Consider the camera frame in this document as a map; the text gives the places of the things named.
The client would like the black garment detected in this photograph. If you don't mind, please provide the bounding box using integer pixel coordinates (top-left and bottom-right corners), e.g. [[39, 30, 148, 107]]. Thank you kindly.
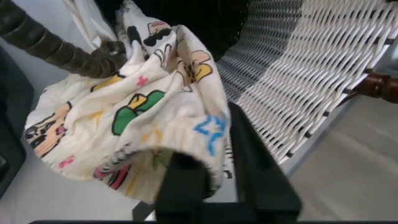
[[130, 0, 249, 60]]

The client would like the cream printed garment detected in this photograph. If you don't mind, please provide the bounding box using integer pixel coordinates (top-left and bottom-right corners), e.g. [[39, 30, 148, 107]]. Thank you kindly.
[[24, 0, 233, 205]]

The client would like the white laundry basket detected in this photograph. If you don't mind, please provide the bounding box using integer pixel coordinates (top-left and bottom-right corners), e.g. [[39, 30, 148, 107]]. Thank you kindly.
[[0, 0, 398, 166]]

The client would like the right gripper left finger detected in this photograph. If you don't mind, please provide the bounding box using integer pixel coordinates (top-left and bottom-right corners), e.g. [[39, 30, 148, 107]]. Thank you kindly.
[[154, 151, 215, 224]]

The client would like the brown wooden stand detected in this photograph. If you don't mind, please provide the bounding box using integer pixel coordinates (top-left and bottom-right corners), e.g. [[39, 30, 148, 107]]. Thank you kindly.
[[340, 70, 398, 105]]

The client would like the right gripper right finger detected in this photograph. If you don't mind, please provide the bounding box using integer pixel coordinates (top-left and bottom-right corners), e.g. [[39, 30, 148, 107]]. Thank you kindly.
[[228, 101, 303, 222]]

